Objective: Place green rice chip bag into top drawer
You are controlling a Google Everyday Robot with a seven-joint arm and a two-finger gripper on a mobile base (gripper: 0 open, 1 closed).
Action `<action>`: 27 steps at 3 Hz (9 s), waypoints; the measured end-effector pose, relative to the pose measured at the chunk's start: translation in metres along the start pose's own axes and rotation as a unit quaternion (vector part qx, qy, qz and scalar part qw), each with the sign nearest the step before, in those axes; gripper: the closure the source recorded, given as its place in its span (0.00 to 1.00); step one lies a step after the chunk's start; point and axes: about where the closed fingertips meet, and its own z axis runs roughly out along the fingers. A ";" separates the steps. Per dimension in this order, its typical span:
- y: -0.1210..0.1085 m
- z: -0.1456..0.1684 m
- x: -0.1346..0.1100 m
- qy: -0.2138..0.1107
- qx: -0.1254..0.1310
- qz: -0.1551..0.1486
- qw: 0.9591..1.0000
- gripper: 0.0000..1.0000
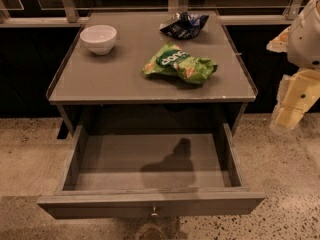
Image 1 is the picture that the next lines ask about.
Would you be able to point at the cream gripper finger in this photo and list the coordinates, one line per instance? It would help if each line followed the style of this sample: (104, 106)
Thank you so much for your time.
(279, 43)
(296, 95)

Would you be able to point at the green rice chip bag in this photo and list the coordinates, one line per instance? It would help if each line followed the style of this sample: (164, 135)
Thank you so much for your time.
(171, 60)

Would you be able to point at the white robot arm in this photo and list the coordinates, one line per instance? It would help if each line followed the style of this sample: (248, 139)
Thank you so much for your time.
(303, 45)

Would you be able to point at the dark blue chip bag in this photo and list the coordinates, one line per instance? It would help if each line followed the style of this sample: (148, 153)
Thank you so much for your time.
(184, 25)

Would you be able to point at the grey wooden drawer cabinet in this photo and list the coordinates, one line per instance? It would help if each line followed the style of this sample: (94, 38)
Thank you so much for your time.
(87, 79)

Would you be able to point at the open grey top drawer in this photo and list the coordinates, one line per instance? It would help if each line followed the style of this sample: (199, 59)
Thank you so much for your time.
(124, 173)

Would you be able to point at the small metal drawer knob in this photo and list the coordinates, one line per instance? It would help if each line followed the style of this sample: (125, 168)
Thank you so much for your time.
(154, 212)

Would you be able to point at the white ceramic bowl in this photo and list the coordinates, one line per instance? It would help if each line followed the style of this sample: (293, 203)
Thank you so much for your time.
(99, 39)

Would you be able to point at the metal railing frame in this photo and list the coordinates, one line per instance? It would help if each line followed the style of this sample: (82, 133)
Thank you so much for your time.
(56, 13)

